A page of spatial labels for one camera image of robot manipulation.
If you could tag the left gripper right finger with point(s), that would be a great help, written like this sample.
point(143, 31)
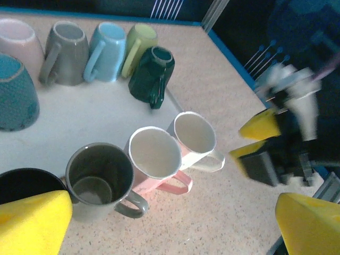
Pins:
point(310, 228)

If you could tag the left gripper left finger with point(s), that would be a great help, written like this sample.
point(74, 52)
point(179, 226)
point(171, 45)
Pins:
point(32, 228)

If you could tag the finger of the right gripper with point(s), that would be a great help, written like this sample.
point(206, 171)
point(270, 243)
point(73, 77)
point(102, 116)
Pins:
point(249, 159)
point(260, 126)

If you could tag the black mug white base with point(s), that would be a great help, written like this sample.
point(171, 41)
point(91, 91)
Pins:
point(26, 183)

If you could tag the cream white mug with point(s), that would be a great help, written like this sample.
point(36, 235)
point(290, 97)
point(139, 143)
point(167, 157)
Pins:
point(194, 132)

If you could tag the pink speckled mug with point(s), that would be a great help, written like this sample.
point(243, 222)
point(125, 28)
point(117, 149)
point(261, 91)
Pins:
point(154, 151)

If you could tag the large grey mug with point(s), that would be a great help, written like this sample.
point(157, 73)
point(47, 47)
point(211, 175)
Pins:
point(106, 164)

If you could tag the dark green mug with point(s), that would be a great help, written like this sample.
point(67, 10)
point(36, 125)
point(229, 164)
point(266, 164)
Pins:
point(146, 79)

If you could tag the teal flower print mug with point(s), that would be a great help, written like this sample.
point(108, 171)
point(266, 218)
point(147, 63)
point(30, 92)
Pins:
point(16, 101)

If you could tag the light blue mug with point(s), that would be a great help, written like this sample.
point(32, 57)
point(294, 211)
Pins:
point(109, 58)

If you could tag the small grey mug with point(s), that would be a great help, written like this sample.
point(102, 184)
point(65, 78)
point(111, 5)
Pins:
point(69, 61)

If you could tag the pale pink mug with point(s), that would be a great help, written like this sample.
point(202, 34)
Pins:
point(18, 40)

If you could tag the yellow-green mug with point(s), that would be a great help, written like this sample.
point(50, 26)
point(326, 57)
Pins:
point(138, 40)

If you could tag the blue table side edge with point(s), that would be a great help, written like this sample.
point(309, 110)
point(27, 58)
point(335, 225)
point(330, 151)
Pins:
point(233, 61)

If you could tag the white plastic tray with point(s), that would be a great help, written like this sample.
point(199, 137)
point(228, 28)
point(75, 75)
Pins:
point(79, 114)

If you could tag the table back edge strip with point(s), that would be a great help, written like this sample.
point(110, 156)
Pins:
point(106, 17)

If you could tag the aluminium table rail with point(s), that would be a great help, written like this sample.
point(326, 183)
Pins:
point(329, 186)

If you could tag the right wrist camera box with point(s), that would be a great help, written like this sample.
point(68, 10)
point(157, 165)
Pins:
point(305, 117)

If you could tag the aluminium frame post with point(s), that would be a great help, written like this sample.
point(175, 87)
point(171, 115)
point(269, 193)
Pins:
point(215, 13)

